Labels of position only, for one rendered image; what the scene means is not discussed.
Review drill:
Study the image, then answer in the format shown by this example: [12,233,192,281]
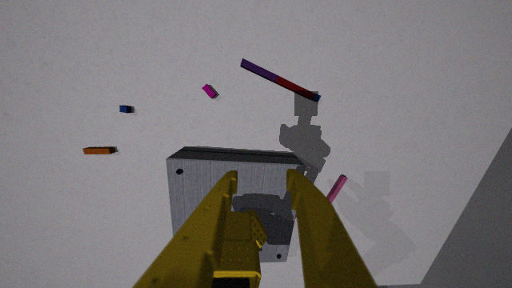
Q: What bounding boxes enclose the pink flat bar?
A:
[326,175,348,203]

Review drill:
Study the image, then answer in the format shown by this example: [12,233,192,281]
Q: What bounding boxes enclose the orange-brown rod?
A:
[83,147,115,154]

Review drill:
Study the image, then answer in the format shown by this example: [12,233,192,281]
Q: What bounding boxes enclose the magenta rod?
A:
[203,84,216,98]

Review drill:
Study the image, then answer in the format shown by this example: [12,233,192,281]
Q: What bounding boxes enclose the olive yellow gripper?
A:
[132,169,378,288]

